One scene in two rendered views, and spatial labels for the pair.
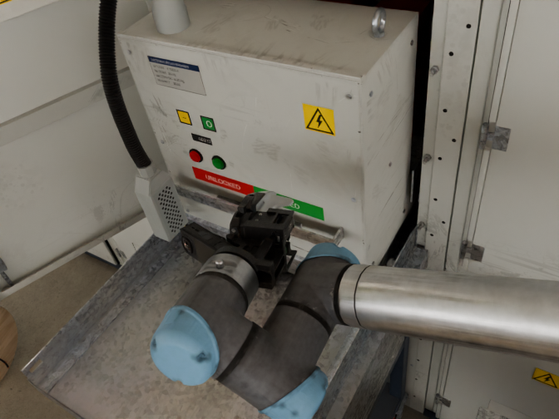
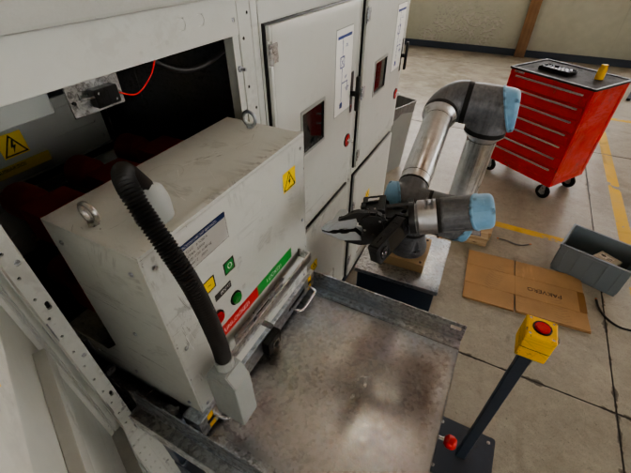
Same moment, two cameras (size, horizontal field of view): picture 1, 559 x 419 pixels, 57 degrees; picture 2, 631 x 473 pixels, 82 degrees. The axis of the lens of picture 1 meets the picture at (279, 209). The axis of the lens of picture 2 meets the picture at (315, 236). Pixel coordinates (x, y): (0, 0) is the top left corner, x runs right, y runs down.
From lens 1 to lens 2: 1.00 m
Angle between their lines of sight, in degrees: 71
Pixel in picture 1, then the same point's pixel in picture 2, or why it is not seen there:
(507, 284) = (430, 124)
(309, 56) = (265, 147)
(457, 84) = not seen: hidden behind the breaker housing
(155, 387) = (384, 424)
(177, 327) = (485, 196)
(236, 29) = (196, 177)
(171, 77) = (200, 250)
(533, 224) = not seen: hidden behind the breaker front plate
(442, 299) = (434, 142)
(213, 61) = (235, 194)
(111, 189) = not seen: outside the picture
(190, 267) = (256, 420)
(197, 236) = (388, 235)
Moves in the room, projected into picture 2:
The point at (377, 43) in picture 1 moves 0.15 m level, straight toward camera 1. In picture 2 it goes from (261, 128) to (323, 129)
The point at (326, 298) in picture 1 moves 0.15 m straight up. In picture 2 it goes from (423, 185) to (438, 125)
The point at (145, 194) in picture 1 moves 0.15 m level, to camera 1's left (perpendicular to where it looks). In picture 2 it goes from (246, 375) to (252, 461)
